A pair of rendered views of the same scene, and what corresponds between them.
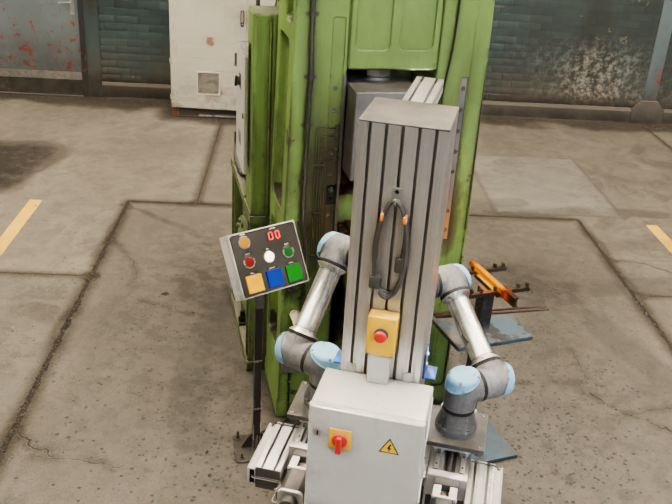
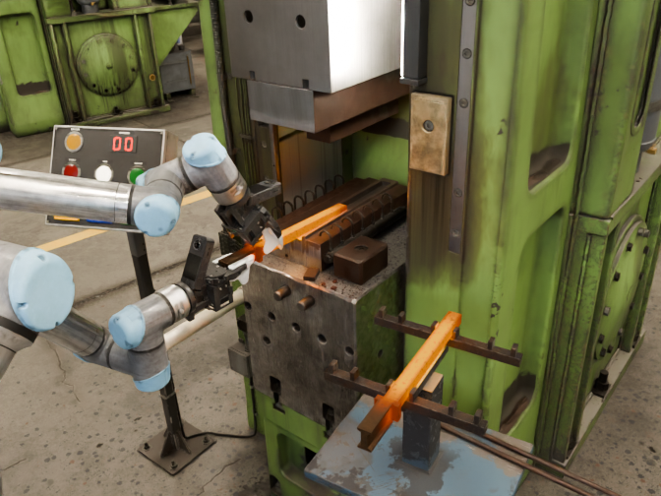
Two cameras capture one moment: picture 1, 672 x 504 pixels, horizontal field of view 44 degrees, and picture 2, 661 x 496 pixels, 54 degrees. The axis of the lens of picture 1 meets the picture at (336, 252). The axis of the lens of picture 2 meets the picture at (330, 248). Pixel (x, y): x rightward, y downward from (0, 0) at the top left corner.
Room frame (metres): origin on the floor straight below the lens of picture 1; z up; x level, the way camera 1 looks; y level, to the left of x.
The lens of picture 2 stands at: (2.71, -1.41, 1.72)
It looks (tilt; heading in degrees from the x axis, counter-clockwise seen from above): 28 degrees down; 54
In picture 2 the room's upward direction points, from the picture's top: 2 degrees counter-clockwise
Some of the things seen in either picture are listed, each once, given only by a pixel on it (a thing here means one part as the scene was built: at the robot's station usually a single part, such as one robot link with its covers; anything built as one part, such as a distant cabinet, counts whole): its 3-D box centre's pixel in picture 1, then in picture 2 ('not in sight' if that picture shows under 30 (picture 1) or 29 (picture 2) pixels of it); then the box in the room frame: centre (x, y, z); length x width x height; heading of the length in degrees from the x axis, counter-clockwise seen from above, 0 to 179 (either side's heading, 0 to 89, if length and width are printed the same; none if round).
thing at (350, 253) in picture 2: not in sight; (361, 259); (3.58, -0.34, 0.95); 0.12 x 0.08 x 0.06; 14
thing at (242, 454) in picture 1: (255, 440); (175, 436); (3.27, 0.34, 0.05); 0.22 x 0.22 x 0.09; 14
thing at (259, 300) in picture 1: (257, 355); (152, 324); (3.27, 0.33, 0.54); 0.04 x 0.04 x 1.08; 14
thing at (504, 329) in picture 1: (480, 327); (420, 460); (3.44, -0.71, 0.67); 0.40 x 0.30 x 0.02; 112
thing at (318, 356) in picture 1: (324, 363); not in sight; (2.56, 0.02, 0.98); 0.13 x 0.12 x 0.14; 58
